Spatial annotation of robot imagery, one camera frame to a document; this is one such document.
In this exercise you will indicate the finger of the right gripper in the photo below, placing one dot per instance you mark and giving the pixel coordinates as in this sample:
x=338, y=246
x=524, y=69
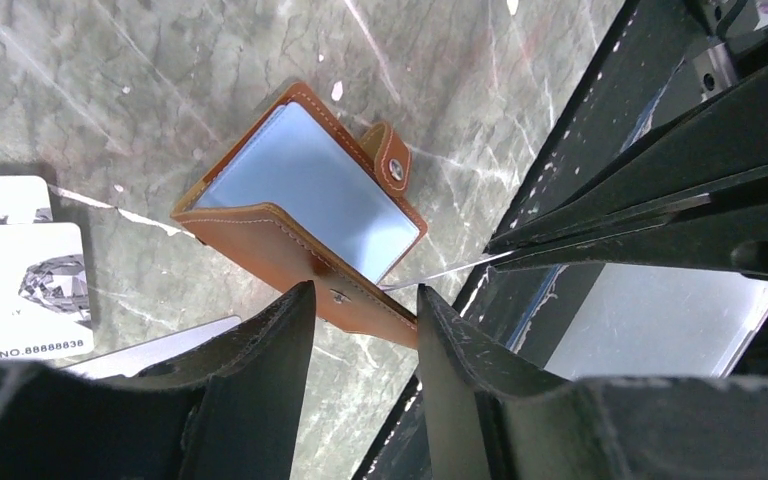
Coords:
x=724, y=140
x=711, y=227

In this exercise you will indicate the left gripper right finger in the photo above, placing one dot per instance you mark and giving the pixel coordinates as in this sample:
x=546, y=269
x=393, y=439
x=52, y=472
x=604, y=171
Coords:
x=491, y=414

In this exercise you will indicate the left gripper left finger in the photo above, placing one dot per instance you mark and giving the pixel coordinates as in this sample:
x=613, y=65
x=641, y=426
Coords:
x=227, y=409

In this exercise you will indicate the single silver magstripe card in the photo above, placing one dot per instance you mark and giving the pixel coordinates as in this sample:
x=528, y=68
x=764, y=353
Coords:
x=130, y=361

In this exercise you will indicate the brown leather card holder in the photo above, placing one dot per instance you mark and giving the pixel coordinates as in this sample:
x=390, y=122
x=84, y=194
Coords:
x=299, y=198

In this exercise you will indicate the silver credit card stack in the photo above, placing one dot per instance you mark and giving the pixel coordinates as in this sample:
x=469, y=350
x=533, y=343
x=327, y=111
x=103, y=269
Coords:
x=45, y=310

